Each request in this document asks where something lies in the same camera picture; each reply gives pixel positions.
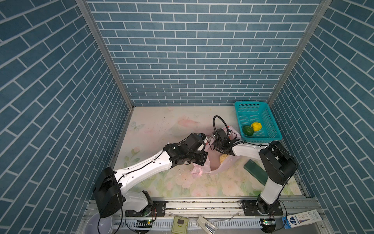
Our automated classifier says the pink plastic bag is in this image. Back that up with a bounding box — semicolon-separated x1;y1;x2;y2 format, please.
191;136;240;178

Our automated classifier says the teal plastic basket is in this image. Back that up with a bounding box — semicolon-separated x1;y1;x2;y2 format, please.
234;101;282;144

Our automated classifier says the aluminium rail frame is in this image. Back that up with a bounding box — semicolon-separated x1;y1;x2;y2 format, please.
77;196;333;234

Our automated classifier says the white blue cardboard box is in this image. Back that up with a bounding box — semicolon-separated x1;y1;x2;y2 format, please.
282;210;322;229

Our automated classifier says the pale peach fruit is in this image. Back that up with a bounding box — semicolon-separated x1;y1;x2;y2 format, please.
219;154;229;164

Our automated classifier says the yellow fruit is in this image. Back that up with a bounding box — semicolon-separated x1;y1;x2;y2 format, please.
251;122;262;132

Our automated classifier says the silver metal clip tool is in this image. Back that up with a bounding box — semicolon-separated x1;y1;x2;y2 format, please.
197;216;218;234

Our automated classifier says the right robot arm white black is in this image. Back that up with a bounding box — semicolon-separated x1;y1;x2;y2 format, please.
213;128;298;215

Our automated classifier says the dark green rectangular block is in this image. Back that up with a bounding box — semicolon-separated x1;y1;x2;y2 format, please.
243;160;268;186

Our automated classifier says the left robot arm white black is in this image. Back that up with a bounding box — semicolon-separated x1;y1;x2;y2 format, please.
93;133;207;218

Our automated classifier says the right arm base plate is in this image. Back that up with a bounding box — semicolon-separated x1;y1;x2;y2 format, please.
240;199;283;216

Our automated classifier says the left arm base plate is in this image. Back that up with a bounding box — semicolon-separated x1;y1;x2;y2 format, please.
125;200;167;217

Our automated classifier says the green digital timer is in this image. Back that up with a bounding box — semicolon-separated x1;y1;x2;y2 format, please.
171;216;189;234

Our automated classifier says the white round bowl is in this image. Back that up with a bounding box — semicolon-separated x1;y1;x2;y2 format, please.
84;213;114;234

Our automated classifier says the green pepper fruit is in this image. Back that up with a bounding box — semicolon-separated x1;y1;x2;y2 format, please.
243;125;254;137

